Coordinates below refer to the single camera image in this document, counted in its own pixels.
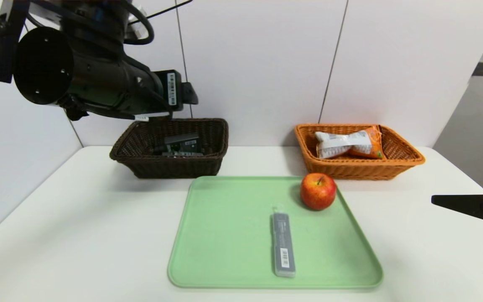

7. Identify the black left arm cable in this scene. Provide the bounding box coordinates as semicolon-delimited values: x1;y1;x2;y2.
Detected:
118;0;155;45

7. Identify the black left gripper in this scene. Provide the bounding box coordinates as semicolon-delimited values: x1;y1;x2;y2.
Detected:
132;69;199;111

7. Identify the grey door panel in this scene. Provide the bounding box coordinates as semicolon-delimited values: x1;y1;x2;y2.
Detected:
432;4;483;193

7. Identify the orange snack bag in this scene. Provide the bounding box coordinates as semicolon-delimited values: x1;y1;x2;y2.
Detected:
314;126;384;160

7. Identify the dark conical cosmetic tube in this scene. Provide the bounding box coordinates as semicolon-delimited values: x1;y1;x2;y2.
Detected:
164;133;199;146

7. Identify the light green plastic tray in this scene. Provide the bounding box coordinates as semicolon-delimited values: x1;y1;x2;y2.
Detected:
168;176;384;290

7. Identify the dark green pump bottle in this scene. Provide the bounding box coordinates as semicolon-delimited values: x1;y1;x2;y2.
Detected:
153;141;205;158

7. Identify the orange wicker basket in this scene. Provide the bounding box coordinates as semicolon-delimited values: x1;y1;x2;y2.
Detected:
294;124;426;181

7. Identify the dark brown wicker basket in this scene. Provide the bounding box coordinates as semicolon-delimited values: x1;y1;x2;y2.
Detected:
109;118;230;179

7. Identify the thin black cable tie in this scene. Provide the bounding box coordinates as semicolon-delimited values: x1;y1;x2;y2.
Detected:
147;0;194;20

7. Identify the clear plastic case with barcode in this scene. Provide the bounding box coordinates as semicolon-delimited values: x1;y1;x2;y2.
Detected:
272;206;296;278

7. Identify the red apple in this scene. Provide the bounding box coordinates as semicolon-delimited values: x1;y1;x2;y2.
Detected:
300;173;338;211

